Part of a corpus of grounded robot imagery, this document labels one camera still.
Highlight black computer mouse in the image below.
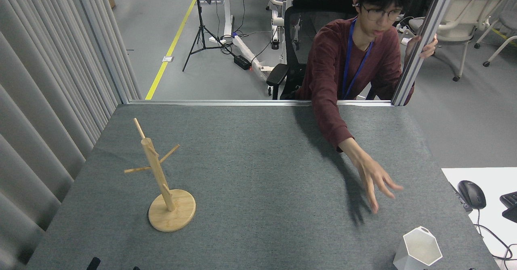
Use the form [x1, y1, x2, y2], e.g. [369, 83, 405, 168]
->
[458, 180, 487, 210]

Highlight seated person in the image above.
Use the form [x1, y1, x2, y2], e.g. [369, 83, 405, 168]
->
[294, 0, 439, 215]

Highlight white desk frame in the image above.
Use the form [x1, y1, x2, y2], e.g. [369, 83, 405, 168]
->
[220, 0, 279, 82]

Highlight white office chair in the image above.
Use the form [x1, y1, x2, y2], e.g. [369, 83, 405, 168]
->
[408, 0, 506, 82]

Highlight black keyboard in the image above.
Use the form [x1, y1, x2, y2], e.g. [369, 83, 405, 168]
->
[500, 191, 517, 224]

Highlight pale office chair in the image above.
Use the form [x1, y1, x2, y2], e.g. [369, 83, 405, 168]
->
[474, 0, 517, 67]

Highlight black flat device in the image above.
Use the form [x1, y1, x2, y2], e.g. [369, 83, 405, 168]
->
[450, 182, 473, 214]

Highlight silver table rail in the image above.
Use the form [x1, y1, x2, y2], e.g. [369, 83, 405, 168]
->
[128, 99, 394, 107]

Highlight yellow floor tape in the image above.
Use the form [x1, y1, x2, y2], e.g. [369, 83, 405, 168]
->
[145, 0, 208, 100]

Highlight white hexagonal cup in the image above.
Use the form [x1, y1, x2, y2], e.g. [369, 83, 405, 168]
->
[393, 226, 444, 270]

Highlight white floor socket strip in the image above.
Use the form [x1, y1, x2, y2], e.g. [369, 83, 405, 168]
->
[396, 17, 414, 34]

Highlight white side table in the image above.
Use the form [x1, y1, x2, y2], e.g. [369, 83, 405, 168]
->
[441, 167, 517, 270]

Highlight white wheeled stand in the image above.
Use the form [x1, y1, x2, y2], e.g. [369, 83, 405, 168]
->
[265, 0, 303, 66]

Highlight person's left hand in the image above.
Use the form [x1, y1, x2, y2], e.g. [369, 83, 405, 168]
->
[405, 35, 439, 62]

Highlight grey curtain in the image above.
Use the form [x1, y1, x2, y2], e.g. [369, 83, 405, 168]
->
[0, 0, 143, 270]

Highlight black mouse cable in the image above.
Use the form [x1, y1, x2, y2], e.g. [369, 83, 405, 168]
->
[473, 209, 517, 262]

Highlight person's right hand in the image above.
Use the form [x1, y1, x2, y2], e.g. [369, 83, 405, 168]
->
[357, 157, 404, 215]

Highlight silver aluminium post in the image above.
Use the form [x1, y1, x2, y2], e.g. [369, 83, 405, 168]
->
[391, 0, 461, 107]

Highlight black tripod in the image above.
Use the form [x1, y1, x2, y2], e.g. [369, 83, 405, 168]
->
[182, 0, 243, 72]

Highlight dark grey felt mat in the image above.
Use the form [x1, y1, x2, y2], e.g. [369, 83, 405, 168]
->
[25, 103, 500, 270]

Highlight black-rimmed glasses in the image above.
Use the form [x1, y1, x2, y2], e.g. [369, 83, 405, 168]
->
[361, 4, 404, 22]

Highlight wooden cup rack stand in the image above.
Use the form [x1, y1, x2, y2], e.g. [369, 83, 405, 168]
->
[124, 118, 197, 233]

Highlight blue lanyard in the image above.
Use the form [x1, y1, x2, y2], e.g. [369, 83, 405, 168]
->
[342, 17, 374, 100]

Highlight black office chair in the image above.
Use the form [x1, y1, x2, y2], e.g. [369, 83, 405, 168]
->
[266, 0, 358, 101]

